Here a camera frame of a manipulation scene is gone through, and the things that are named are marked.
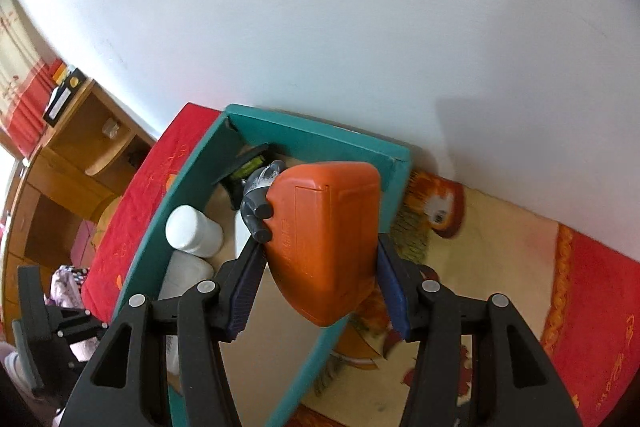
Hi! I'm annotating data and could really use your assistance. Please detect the wooden bedside shelf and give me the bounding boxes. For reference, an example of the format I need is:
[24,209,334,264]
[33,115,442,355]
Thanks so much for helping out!
[1,80,155,343]

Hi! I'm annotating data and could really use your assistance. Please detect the teal cardboard box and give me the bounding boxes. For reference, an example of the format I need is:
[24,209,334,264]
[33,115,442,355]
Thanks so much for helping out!
[116,105,411,426]

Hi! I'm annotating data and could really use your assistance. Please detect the white orange medicine jar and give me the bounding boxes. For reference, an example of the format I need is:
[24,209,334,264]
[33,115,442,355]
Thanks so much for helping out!
[165,205,224,259]

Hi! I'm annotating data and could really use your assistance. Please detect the white earbuds case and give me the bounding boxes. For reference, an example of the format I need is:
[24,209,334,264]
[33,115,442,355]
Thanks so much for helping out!
[234,210,250,258]

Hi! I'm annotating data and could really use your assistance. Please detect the orange plastic case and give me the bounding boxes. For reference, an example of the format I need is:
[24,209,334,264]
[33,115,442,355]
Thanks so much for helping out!
[266,161,382,327]

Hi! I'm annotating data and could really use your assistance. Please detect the grey cable plug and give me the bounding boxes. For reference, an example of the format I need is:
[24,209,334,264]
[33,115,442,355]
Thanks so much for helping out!
[240,159,286,244]

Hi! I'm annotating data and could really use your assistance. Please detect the black round tape measure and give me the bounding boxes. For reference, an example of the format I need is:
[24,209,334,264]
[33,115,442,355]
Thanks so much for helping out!
[214,143,274,210]

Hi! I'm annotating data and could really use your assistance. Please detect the white remote control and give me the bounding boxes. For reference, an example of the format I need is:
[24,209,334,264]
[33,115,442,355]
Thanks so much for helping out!
[158,250,216,377]

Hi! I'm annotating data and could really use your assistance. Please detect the books on shelf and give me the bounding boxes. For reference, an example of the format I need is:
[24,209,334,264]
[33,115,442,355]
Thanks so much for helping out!
[42,62,87,127]

